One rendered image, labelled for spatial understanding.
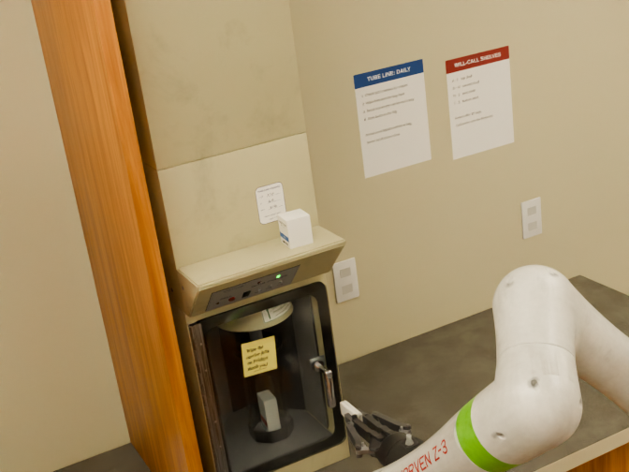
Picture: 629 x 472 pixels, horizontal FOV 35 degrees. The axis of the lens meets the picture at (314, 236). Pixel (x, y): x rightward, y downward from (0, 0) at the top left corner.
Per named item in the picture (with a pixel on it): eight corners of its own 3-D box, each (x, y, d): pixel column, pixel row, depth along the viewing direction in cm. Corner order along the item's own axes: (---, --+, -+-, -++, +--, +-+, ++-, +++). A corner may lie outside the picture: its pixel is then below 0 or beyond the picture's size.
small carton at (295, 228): (281, 242, 200) (276, 213, 198) (303, 235, 202) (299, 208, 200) (290, 249, 196) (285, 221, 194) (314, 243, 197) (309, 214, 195)
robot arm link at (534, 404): (597, 358, 139) (525, 331, 136) (604, 441, 131) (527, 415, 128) (521, 407, 153) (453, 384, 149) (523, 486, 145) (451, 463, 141)
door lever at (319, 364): (328, 396, 218) (317, 400, 217) (322, 358, 215) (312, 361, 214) (339, 406, 213) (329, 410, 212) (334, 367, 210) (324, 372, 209)
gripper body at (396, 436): (421, 433, 189) (395, 413, 196) (383, 449, 185) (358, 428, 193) (424, 466, 191) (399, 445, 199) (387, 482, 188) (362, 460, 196)
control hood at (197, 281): (183, 314, 198) (174, 268, 194) (326, 268, 210) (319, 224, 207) (205, 334, 188) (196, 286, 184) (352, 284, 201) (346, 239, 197)
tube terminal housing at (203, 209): (181, 458, 235) (117, 147, 208) (301, 411, 248) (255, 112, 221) (221, 509, 214) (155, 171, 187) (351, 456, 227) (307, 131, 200)
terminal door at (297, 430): (222, 490, 212) (190, 322, 198) (345, 439, 224) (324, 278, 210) (224, 492, 212) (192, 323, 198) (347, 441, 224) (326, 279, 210)
